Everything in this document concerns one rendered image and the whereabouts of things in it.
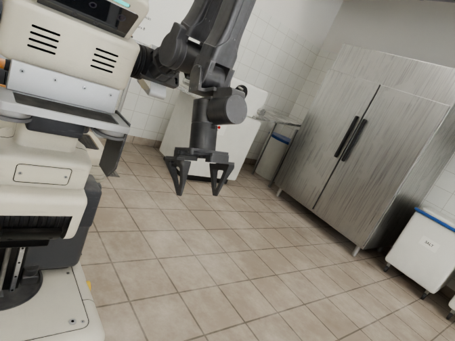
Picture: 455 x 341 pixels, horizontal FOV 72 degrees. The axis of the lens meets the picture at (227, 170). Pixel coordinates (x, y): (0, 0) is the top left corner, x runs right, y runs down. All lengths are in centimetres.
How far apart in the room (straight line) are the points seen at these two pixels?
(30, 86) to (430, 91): 334
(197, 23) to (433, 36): 422
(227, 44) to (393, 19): 452
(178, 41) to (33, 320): 99
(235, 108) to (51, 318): 98
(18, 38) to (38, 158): 27
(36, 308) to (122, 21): 98
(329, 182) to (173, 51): 319
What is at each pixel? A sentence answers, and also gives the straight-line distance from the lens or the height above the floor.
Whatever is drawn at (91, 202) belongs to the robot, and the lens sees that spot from 109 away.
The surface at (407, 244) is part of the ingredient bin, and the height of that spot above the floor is 40.
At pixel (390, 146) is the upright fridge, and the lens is 355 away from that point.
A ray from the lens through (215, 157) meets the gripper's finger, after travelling 66.
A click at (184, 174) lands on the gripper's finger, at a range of 63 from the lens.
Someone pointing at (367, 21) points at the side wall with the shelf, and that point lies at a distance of 529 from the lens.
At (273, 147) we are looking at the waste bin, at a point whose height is 49.
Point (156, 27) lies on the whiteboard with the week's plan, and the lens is 380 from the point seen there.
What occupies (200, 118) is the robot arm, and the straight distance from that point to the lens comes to 66.
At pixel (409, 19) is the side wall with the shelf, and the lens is 503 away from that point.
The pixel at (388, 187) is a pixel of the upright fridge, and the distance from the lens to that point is 350.
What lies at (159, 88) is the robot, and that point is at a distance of 90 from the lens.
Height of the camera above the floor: 124
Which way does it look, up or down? 16 degrees down
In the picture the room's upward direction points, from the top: 24 degrees clockwise
